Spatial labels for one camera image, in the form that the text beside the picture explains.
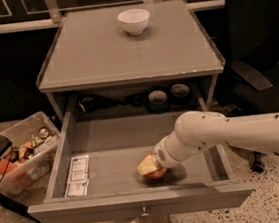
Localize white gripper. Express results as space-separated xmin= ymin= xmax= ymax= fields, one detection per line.
xmin=137 ymin=133 xmax=185 ymax=176

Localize red apple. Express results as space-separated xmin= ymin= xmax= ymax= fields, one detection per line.
xmin=143 ymin=152 xmax=167 ymax=179

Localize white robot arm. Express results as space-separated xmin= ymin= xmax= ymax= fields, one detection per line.
xmin=137 ymin=91 xmax=279 ymax=177

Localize open grey top drawer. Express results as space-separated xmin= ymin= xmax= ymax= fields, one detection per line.
xmin=14 ymin=74 xmax=258 ymax=223

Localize metal drawer key tag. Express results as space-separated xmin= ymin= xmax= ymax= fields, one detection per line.
xmin=128 ymin=207 xmax=151 ymax=223

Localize grey cabinet with top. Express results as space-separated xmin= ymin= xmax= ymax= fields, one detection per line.
xmin=27 ymin=0 xmax=232 ymax=129

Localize blue tape roll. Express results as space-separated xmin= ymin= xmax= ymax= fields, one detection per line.
xmin=145 ymin=89 xmax=171 ymax=114

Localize white paper packets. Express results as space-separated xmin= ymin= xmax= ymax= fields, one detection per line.
xmin=64 ymin=155 xmax=89 ymax=197

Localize black tape roll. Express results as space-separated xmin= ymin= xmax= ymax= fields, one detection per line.
xmin=169 ymin=83 xmax=191 ymax=105

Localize metal can in bin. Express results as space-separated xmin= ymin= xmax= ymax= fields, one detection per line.
xmin=38 ymin=127 xmax=50 ymax=139

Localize clear plastic bin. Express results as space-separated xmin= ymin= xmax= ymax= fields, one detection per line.
xmin=0 ymin=112 xmax=60 ymax=194

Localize orange snack bags in bin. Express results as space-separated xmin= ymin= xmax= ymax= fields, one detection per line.
xmin=0 ymin=141 xmax=34 ymax=175

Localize white ceramic bowl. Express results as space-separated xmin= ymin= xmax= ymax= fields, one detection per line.
xmin=118 ymin=8 xmax=150 ymax=35

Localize black office chair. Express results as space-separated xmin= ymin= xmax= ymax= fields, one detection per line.
xmin=216 ymin=0 xmax=279 ymax=176

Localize black device with cable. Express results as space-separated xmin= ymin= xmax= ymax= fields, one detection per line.
xmin=78 ymin=93 xmax=146 ymax=113

